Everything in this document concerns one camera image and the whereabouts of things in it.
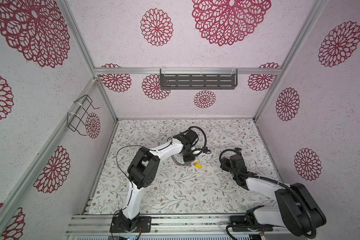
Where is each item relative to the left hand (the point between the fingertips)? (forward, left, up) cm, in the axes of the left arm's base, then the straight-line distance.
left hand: (190, 158), depth 95 cm
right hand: (-2, -22, +2) cm, 22 cm away
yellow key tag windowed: (-4, -5, -3) cm, 7 cm away
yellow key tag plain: (0, -5, -3) cm, 6 cm away
